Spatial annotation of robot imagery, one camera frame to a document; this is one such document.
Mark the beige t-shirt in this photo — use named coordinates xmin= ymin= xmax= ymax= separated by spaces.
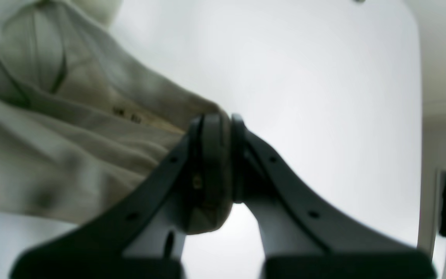
xmin=0 ymin=0 xmax=226 ymax=224

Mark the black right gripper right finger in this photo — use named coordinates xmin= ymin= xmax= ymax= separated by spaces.
xmin=231 ymin=114 xmax=436 ymax=279

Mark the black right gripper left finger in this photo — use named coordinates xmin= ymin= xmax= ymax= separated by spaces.
xmin=10 ymin=114 xmax=231 ymax=279

